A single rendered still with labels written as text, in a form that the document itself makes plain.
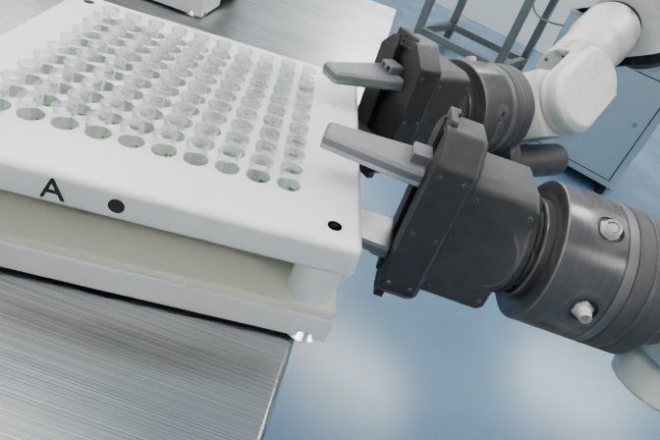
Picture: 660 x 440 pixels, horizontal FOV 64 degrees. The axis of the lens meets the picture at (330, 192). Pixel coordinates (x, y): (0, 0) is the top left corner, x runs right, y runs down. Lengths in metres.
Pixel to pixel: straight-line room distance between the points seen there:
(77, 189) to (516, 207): 0.22
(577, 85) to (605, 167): 2.49
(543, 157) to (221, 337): 0.38
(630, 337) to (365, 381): 1.12
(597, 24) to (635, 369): 0.42
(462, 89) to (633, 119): 2.53
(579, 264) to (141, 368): 0.23
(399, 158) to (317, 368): 1.13
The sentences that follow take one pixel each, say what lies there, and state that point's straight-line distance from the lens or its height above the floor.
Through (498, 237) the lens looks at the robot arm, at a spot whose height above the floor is 0.91.
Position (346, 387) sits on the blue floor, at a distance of 1.39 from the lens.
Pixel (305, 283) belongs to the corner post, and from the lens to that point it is 0.29.
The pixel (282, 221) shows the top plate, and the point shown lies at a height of 0.90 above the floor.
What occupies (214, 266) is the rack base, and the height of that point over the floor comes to 0.85.
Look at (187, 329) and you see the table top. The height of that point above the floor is 0.83.
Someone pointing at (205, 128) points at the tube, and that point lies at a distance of 0.32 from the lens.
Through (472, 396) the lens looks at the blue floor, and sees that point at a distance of 1.55.
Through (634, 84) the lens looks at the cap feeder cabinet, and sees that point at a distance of 2.95.
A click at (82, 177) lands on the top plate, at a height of 0.90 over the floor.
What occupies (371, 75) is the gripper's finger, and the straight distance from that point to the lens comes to 0.41.
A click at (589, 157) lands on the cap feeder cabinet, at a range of 3.04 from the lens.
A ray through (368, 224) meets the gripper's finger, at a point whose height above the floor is 0.87.
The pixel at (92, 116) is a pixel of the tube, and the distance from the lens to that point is 0.31.
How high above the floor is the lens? 1.06
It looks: 32 degrees down
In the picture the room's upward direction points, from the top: 20 degrees clockwise
